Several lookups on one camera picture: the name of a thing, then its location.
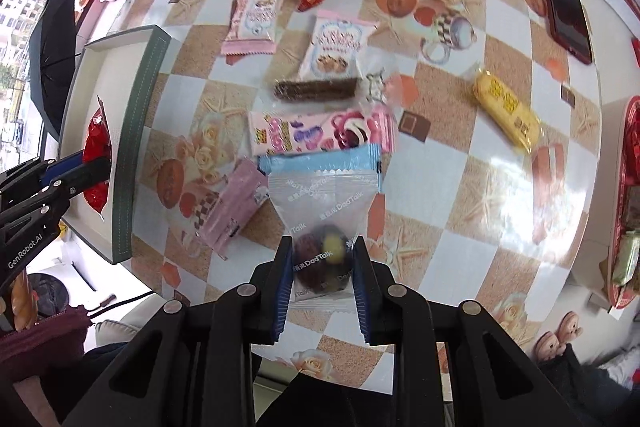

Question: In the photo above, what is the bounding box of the clear packet with round candies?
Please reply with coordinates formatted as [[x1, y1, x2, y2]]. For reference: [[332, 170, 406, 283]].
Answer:
[[268, 169, 378, 312]]

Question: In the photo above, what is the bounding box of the plain pink snack packet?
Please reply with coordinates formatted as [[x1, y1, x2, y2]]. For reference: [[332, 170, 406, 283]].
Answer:
[[193, 159, 269, 260]]

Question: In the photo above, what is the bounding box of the red foil snack packet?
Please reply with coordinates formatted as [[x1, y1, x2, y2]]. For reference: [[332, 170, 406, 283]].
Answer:
[[82, 96, 112, 215]]

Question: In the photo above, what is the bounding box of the pink cartoon bear snack packet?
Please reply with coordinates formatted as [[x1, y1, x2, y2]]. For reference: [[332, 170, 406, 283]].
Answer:
[[248, 104, 398, 156]]

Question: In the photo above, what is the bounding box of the yellow rice cracker packet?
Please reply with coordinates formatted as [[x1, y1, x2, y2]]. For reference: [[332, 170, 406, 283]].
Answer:
[[472, 67, 544, 154]]

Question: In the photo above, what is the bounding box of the pink cranberry cookie packet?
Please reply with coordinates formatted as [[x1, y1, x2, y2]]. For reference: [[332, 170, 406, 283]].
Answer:
[[298, 10, 378, 81], [220, 0, 284, 55]]

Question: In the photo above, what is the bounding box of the light blue snack packet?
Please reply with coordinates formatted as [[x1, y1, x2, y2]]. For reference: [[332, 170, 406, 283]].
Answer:
[[257, 144, 383, 191]]

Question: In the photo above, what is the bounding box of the green white storage box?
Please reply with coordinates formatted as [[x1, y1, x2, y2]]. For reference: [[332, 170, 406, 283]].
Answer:
[[58, 25, 171, 265]]

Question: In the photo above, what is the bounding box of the black umbrella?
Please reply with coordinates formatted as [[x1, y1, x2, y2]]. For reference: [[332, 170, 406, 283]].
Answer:
[[28, 0, 77, 140]]

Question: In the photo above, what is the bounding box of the clear packet chocolate bar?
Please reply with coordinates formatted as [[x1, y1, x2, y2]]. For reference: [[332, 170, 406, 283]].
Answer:
[[254, 52, 405, 113]]

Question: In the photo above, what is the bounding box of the red snack tray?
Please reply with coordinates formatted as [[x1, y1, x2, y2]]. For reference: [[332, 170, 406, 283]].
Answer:
[[608, 95, 639, 309]]

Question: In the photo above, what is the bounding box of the black smartphone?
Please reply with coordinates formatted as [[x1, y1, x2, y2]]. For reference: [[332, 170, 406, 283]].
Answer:
[[547, 0, 592, 65]]

